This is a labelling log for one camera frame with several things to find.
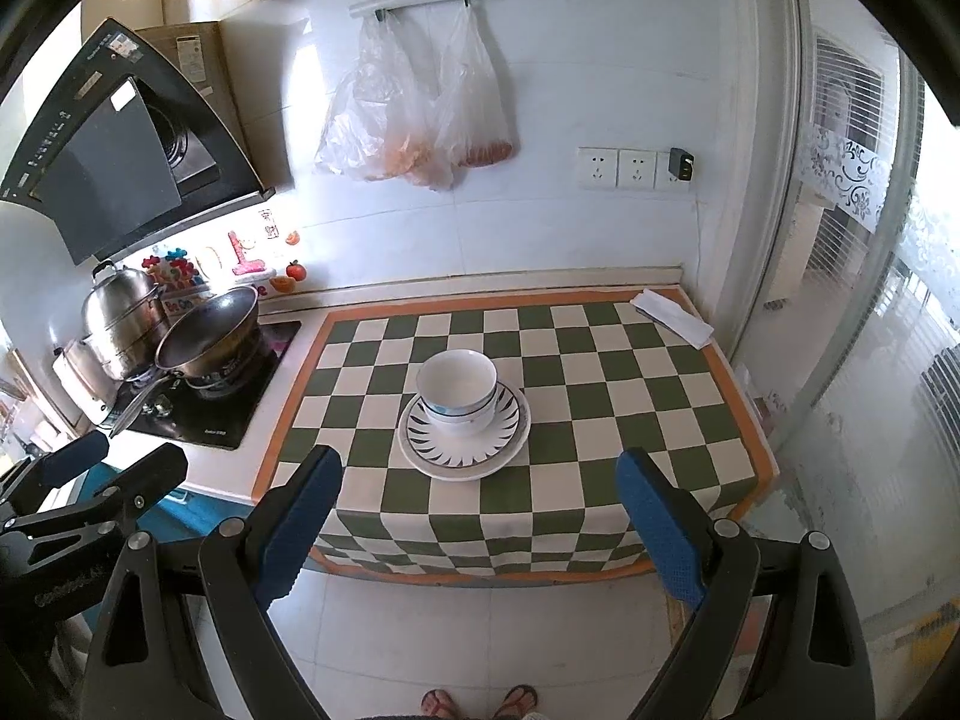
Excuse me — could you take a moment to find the glass sliding door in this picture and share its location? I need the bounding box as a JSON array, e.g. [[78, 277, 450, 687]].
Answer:
[[739, 0, 960, 698]]

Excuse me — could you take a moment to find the white pot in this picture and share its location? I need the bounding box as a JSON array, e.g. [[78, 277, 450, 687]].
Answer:
[[51, 337, 121, 425]]

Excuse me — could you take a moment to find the black range hood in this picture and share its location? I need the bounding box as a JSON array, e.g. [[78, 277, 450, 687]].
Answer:
[[0, 17, 277, 267]]

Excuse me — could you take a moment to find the large plain white plate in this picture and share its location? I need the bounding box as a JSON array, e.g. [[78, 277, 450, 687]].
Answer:
[[397, 382, 532, 482]]

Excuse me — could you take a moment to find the teal base cabinet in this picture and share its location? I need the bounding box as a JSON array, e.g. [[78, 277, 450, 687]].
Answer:
[[71, 484, 254, 541]]

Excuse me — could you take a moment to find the person's right foot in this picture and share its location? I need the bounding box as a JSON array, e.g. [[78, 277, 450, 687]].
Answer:
[[491, 685, 539, 720]]

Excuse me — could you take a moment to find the white plate with striped rim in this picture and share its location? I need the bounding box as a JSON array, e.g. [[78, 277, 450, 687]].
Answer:
[[405, 379, 526, 466]]

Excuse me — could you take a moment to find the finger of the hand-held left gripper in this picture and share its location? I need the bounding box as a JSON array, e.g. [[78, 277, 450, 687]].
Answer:
[[88, 442, 188, 535], [0, 429, 112, 515]]

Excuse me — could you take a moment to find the white wall outlet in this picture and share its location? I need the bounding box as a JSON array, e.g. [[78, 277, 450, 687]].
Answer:
[[657, 151, 695, 192], [617, 149, 658, 190], [577, 148, 618, 188]]

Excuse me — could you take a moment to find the black gas stove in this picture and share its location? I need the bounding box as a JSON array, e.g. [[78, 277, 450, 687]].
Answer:
[[112, 319, 302, 452]]

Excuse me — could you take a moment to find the steel wok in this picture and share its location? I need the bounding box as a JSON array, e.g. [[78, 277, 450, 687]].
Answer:
[[109, 285, 262, 440]]

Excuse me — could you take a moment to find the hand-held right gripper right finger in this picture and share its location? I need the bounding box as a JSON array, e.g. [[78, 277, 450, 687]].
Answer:
[[615, 446, 878, 720]]

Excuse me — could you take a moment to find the clear plastic bag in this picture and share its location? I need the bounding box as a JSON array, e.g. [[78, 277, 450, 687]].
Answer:
[[431, 4, 520, 170], [313, 13, 458, 192]]

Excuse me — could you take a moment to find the steel steamer pot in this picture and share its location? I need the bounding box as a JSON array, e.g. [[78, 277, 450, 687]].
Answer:
[[81, 261, 162, 380]]

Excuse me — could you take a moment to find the folded white paper towel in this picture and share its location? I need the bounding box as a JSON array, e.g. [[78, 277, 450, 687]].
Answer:
[[628, 287, 716, 350]]

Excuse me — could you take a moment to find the white bowl with blue pattern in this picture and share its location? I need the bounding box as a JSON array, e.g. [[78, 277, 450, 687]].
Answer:
[[415, 349, 498, 436]]

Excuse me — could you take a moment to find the green white checkered tablecloth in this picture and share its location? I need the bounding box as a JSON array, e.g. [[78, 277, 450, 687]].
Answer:
[[251, 286, 781, 587]]

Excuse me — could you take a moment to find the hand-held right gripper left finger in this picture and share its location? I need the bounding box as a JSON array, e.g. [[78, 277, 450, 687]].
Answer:
[[79, 444, 346, 720]]

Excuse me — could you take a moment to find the pink wall decoration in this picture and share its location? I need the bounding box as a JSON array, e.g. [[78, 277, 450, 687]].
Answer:
[[225, 229, 269, 276]]

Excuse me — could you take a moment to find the colourful toy decoration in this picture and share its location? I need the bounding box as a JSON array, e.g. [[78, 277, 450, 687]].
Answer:
[[141, 244, 207, 293]]

